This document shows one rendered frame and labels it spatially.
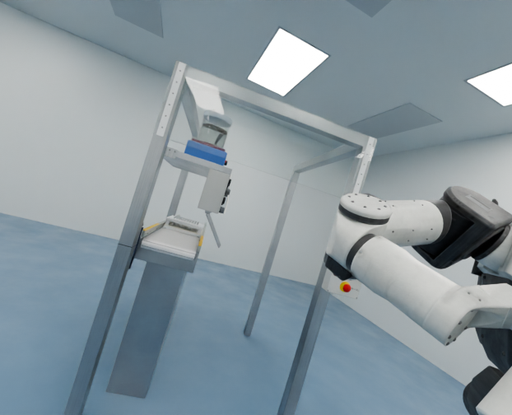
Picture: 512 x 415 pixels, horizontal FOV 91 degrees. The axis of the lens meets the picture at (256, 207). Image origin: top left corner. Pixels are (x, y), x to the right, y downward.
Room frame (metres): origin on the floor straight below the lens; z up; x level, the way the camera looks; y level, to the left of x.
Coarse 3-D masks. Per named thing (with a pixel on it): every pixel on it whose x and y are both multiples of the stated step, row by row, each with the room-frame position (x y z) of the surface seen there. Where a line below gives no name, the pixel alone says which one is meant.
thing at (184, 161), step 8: (168, 160) 1.43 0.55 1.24; (176, 160) 1.31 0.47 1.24; (184, 160) 1.20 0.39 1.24; (192, 160) 1.20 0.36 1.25; (200, 160) 1.21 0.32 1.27; (184, 168) 1.63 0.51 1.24; (192, 168) 1.48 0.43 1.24; (200, 168) 1.35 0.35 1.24; (208, 168) 1.24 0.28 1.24; (216, 168) 1.22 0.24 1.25; (224, 168) 1.23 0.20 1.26
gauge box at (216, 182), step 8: (208, 176) 1.22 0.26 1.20; (216, 176) 1.22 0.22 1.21; (224, 176) 1.23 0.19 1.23; (208, 184) 1.22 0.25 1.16; (216, 184) 1.23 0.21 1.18; (224, 184) 1.23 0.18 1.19; (208, 192) 1.22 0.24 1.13; (216, 192) 1.23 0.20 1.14; (224, 192) 1.23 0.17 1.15; (200, 200) 1.22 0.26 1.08; (208, 200) 1.22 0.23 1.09; (216, 200) 1.23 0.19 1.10; (208, 208) 1.22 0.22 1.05; (216, 208) 1.23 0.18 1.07
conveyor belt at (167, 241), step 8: (160, 232) 1.46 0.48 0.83; (168, 232) 1.54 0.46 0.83; (176, 232) 1.63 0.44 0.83; (144, 240) 1.20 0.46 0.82; (152, 240) 1.22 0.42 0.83; (160, 240) 1.25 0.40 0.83; (168, 240) 1.31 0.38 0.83; (176, 240) 1.37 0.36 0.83; (184, 240) 1.45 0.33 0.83; (192, 240) 1.52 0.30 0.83; (144, 248) 1.21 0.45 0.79; (152, 248) 1.21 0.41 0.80; (160, 248) 1.21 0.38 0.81; (168, 248) 1.22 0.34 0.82; (176, 248) 1.23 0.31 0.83; (184, 248) 1.26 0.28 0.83; (192, 248) 1.31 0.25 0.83; (176, 256) 1.24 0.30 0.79; (184, 256) 1.23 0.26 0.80; (192, 256) 1.24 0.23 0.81
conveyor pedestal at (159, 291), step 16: (144, 272) 1.33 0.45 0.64; (160, 272) 1.34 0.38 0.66; (176, 272) 1.35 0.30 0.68; (144, 288) 1.33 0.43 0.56; (160, 288) 1.34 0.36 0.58; (176, 288) 1.36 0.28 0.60; (144, 304) 1.33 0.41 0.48; (160, 304) 1.35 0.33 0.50; (176, 304) 2.21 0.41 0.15; (128, 320) 1.32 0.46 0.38; (144, 320) 1.34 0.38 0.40; (160, 320) 1.35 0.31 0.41; (128, 336) 1.33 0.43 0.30; (144, 336) 1.34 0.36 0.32; (160, 336) 1.35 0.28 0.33; (128, 352) 1.33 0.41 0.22; (144, 352) 1.35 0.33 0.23; (160, 352) 1.60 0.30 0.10; (128, 368) 1.34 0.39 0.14; (144, 368) 1.35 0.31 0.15; (112, 384) 1.33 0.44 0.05; (128, 384) 1.34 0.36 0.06; (144, 384) 1.35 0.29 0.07
